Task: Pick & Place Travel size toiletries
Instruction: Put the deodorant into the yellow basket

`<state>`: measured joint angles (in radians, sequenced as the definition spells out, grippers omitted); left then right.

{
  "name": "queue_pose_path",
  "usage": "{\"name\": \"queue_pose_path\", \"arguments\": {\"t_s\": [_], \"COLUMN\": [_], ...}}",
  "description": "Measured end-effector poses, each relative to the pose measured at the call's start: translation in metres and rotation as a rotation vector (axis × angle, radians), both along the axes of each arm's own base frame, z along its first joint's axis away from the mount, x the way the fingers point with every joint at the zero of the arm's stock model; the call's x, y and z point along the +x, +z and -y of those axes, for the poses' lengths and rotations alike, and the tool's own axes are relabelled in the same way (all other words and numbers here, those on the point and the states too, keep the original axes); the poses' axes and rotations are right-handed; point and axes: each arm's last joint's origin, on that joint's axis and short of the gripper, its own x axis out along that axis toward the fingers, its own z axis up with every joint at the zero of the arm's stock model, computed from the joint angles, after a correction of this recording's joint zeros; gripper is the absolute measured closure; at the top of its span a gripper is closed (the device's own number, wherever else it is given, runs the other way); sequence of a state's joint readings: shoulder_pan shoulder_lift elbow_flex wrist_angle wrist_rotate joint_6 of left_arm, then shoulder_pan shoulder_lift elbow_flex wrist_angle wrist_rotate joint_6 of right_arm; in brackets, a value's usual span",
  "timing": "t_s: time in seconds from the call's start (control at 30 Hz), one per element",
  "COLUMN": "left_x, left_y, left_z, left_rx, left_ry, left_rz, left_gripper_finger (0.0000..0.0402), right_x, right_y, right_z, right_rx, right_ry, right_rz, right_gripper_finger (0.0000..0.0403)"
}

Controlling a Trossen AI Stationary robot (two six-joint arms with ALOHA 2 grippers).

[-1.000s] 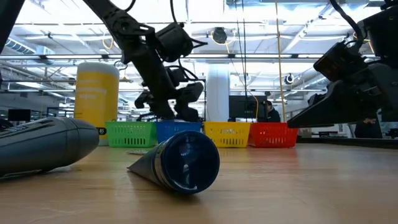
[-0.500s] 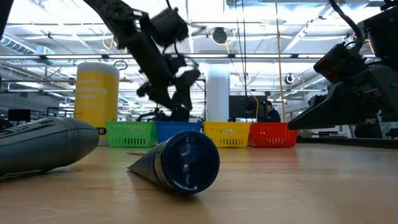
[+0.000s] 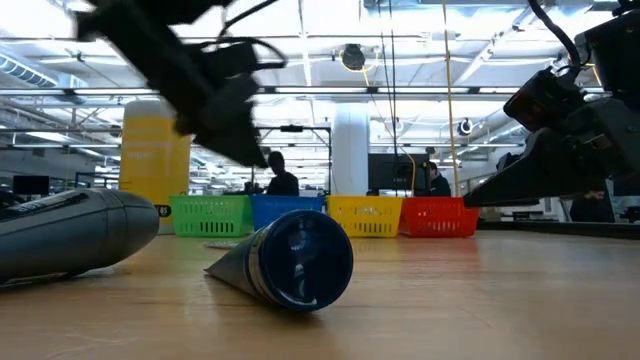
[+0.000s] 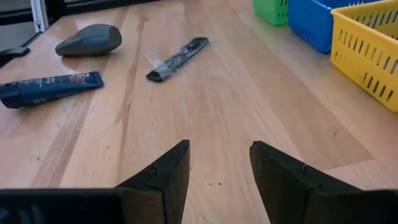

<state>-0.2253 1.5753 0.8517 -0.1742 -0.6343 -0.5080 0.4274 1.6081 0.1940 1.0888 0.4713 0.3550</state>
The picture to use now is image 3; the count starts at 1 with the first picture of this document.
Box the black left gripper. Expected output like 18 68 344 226
172 74 270 170

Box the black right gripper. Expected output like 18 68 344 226
463 97 640 208

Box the dark blue tube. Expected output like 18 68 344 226
203 209 355 314

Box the dark grey deodorant stick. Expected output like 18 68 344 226
0 187 161 287

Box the person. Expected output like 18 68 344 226
264 150 300 197
427 160 453 198
569 189 616 224

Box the green plastic basket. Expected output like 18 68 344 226
168 194 254 238

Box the blue plastic basket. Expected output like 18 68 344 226
249 194 326 232

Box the red plastic basket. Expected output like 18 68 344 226
398 196 480 238

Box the white round pillar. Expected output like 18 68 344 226
332 102 371 197

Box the black computer monitor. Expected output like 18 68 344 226
367 153 431 191

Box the yellow plastic basket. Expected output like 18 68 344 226
326 195 404 238

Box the small black monitor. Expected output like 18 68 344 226
12 174 51 196

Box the black aluminium table frame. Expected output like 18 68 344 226
477 219 640 240

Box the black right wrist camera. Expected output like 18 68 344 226
503 67 586 132

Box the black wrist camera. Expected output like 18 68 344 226
199 42 261 76
503 67 586 132

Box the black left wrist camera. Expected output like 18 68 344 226
199 42 261 76

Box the long yellow cable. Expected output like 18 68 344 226
442 0 461 197

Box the black hanging looped cable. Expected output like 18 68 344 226
377 0 399 197

